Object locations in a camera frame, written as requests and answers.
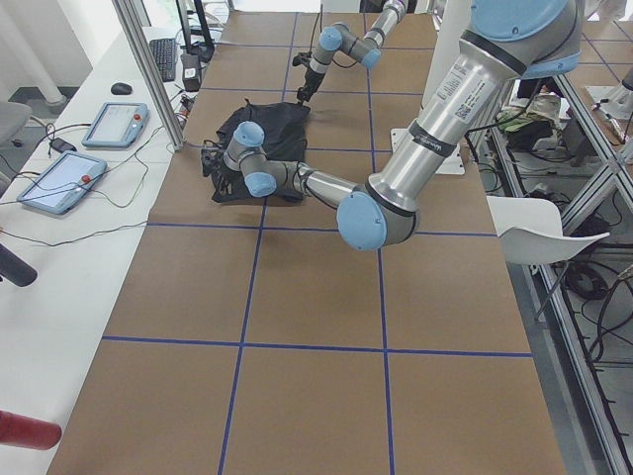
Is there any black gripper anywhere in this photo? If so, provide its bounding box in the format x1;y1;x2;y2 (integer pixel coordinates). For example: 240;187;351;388
213;168;243;196
297;68;326;103

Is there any black printed t-shirt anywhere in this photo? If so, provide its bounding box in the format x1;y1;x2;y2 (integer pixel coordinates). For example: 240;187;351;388
212;99;311;203

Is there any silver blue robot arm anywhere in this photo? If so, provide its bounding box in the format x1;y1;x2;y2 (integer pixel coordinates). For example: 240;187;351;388
203;1;585;250
292;0;416;104

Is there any black power adapter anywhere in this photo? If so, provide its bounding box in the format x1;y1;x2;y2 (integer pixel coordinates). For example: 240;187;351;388
180;52;202;92

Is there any far blue teach pendant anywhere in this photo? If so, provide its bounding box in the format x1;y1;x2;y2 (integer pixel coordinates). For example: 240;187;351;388
82;102;148;148

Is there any blue teach pendant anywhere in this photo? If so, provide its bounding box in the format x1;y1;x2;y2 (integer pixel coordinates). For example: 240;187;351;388
82;102;148;148
17;150;108;215

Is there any black keyboard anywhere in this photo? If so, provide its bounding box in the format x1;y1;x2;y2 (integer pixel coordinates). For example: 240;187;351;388
148;38;177;82

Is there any black computer mouse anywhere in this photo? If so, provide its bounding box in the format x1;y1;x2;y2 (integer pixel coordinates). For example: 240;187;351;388
110;82;134;96

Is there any brown paper table cover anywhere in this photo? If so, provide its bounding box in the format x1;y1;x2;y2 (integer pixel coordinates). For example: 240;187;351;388
49;12;565;474

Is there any near blue teach pendant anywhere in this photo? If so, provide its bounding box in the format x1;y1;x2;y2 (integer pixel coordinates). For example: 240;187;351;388
17;150;108;215

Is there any white plastic chair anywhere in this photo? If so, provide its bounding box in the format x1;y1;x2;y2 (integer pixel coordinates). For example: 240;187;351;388
487;196;609;265

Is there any red cylinder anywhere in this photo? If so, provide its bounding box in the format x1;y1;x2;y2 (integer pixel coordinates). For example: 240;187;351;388
1;411;62;450

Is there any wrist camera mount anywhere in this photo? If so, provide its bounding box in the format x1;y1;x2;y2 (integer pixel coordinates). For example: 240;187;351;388
292;51;312;67
201;145;225;177

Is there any black pendant cable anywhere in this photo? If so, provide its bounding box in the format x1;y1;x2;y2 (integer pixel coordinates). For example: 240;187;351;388
0;123;174;247

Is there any aluminium frame post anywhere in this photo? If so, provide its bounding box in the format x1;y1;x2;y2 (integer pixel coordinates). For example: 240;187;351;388
112;0;185;151

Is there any black cylinder handle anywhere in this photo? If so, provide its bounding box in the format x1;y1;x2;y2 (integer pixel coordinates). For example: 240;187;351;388
0;245;38;287

